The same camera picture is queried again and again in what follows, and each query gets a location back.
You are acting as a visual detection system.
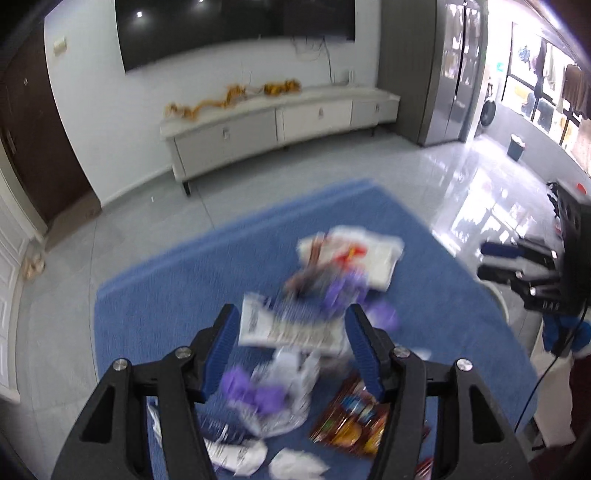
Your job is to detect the white wrapper with red print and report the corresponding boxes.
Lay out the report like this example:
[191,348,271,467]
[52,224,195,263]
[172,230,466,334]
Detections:
[298,225,405,292]

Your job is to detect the washing machine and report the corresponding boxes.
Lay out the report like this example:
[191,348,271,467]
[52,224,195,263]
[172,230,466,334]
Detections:
[479,98,499,128]

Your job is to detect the white striped paper packet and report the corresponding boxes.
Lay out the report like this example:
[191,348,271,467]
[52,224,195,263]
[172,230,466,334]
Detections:
[238,292,346,357]

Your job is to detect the long golden dragon figurine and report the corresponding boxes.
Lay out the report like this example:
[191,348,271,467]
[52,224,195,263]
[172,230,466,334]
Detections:
[166,83,253,122]

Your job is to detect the white television cabinet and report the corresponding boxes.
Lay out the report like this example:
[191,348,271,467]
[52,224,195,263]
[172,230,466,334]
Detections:
[159,85,402,197]

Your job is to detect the blue cloth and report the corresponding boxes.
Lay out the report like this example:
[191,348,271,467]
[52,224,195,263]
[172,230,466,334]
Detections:
[542,314,591,355]

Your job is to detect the row of hanging clothes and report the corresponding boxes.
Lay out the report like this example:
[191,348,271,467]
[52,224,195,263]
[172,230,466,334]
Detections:
[517,41,591,117]

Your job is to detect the brown doormat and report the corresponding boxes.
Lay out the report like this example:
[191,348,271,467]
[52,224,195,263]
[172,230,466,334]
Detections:
[44,191,102,253]

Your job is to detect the blue table mat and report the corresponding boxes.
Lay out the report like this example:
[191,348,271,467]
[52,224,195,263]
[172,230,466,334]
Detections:
[93,179,539,480]

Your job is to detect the brown wrapper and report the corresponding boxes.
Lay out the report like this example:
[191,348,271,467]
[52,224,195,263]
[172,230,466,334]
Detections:
[283,235,334,297]

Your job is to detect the black cable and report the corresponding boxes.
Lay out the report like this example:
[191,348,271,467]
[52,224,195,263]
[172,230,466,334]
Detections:
[512,307,589,431]

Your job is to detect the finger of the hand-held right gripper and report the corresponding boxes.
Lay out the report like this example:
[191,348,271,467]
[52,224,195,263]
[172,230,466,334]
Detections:
[475,264,563,311]
[480,239,560,271]

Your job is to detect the purple glove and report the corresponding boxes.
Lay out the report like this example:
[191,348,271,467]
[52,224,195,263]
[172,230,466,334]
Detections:
[322,270,400,331]
[221,367,290,414]

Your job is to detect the wall-mounted black television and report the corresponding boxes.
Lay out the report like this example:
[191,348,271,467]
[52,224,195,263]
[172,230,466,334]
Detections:
[115,0,357,73]

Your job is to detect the white printed receipt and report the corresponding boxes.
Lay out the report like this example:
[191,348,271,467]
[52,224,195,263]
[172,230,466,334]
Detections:
[201,414,269,476]

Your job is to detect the grey refrigerator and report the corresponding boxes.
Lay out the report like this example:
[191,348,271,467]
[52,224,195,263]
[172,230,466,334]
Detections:
[379,0,489,148]

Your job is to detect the colourful snack packet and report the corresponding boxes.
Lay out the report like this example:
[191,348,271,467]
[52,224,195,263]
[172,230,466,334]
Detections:
[309,371,433,459]

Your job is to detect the dark brown door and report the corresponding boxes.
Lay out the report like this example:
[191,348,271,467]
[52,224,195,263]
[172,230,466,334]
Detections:
[0,28,91,227]

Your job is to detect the beige slippers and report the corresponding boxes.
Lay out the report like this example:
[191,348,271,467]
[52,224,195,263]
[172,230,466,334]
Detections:
[21,256,47,278]

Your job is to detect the white panelled cupboard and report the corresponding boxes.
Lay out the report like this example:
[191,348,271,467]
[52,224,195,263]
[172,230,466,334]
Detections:
[0,166,36,403]

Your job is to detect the clear plastic bag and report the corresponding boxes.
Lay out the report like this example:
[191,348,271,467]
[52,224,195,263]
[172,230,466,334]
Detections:
[225,348,325,437]

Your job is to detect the white tissue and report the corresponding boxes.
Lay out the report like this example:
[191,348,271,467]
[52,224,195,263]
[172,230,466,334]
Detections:
[269,448,331,480]

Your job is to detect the short golden dragon figurine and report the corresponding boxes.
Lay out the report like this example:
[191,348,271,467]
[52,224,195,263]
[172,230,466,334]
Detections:
[263,79,304,97]

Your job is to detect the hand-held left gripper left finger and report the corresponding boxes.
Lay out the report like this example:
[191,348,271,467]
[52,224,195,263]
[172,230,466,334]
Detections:
[51,304,241,480]

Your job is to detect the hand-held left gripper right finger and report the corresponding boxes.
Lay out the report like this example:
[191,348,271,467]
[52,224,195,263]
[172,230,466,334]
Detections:
[344,304,539,480]

